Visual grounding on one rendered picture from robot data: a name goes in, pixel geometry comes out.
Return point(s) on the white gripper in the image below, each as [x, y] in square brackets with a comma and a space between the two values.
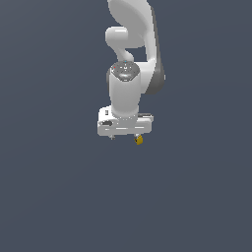
[123, 126]

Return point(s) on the small yellow cube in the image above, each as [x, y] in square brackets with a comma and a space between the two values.
[139, 140]

